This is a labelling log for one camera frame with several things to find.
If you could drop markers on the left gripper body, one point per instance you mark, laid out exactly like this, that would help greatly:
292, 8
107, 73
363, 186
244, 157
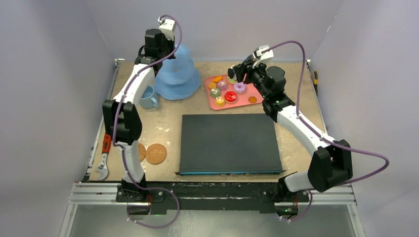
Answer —
168, 47

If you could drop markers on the yellow small cake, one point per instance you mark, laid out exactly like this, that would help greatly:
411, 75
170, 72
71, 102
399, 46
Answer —
219, 101

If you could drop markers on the blue three-tier cake stand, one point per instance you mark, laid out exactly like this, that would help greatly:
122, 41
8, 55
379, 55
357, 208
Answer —
178, 78

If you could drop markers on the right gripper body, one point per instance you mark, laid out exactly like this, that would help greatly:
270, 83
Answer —
245, 66

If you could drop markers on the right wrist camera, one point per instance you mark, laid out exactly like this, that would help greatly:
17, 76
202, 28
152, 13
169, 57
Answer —
261, 55

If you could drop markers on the round woven coaster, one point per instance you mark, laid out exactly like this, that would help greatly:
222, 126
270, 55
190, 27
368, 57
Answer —
156, 153
142, 151

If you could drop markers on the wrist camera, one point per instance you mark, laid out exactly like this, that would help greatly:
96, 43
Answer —
167, 27
261, 55

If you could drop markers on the red round cake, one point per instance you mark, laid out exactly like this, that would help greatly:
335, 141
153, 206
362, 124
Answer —
230, 97

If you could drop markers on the orange round cookie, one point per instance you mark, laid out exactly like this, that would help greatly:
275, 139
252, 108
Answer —
212, 85

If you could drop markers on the orange disc sweet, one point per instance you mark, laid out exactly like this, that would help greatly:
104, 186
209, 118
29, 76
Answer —
252, 99

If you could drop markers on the pink serving tray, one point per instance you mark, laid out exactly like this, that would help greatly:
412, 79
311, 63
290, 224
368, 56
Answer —
223, 94

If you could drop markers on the blue ceramic mug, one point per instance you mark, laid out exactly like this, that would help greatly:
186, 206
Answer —
149, 99

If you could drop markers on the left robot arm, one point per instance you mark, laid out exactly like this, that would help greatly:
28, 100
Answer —
121, 119

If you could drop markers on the orange flower cookie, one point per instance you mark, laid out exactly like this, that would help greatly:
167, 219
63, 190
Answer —
217, 79

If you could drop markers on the right round woven coaster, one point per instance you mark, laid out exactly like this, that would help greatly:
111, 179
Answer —
156, 153

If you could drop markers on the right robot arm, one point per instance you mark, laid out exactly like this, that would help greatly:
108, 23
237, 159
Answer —
331, 162

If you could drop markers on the aluminium frame rail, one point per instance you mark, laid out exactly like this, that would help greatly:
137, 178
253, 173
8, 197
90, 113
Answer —
265, 197

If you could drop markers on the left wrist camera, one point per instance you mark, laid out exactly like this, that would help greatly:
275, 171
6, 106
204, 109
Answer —
167, 27

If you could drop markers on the yellow handled screwdriver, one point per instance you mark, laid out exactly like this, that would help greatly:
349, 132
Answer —
315, 76

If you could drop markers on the left round woven coaster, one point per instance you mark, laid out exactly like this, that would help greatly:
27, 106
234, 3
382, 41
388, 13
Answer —
142, 151

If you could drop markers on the adjustable wrench red handle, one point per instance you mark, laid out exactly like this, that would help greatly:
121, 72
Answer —
102, 168

